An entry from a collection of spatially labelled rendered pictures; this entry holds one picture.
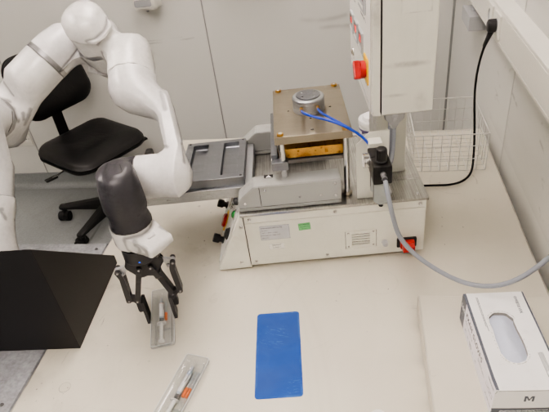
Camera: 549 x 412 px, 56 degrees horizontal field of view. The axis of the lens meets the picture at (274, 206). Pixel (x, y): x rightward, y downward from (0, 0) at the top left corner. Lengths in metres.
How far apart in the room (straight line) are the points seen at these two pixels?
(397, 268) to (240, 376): 0.48
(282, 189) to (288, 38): 1.57
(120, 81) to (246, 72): 1.64
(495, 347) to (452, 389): 0.11
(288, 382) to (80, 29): 0.90
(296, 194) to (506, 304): 0.51
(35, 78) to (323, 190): 0.74
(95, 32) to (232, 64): 1.58
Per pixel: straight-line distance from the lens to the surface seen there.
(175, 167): 1.09
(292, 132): 1.21
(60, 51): 1.40
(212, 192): 1.31
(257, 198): 1.25
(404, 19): 1.10
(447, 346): 1.14
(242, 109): 2.91
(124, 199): 1.04
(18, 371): 1.37
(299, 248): 1.34
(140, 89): 1.21
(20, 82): 1.40
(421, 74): 1.15
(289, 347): 1.19
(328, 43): 2.71
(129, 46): 1.28
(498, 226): 1.53
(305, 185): 1.23
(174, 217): 1.63
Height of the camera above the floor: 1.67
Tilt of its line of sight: 35 degrees down
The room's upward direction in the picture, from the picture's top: 8 degrees counter-clockwise
